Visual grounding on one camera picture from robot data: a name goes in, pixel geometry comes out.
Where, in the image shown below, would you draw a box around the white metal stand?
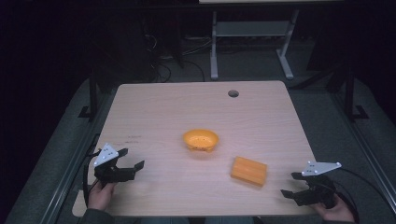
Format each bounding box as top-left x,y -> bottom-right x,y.
209,8 -> 301,81

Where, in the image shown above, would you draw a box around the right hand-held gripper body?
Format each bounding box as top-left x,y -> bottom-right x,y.
295,161 -> 343,210

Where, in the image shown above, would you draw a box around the orange plastic bowl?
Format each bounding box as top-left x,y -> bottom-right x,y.
182,128 -> 220,153

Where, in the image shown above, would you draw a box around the person's right hand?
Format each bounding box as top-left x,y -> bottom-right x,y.
310,195 -> 356,224

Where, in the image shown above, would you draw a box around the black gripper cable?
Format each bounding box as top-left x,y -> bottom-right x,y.
333,167 -> 394,224
81,133 -> 102,208

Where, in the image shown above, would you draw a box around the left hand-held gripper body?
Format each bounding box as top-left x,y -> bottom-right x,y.
92,143 -> 137,188

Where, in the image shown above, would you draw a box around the black metal stand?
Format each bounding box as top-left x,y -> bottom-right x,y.
78,69 -> 99,122
344,66 -> 370,123

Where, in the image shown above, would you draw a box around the black floor cables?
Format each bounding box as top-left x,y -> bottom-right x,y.
141,29 -> 207,83

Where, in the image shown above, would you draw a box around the person's left hand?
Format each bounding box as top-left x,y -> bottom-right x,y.
87,181 -> 117,212

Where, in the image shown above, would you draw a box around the orange ribbed block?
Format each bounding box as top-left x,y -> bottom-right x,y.
230,156 -> 268,188

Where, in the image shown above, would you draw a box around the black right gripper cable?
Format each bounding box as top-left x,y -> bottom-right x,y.
333,167 -> 394,224

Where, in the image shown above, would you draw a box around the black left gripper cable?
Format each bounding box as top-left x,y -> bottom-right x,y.
81,133 -> 102,208

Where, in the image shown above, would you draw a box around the aluminium frame rail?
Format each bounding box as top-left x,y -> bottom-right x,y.
330,91 -> 396,206
38,90 -> 117,224

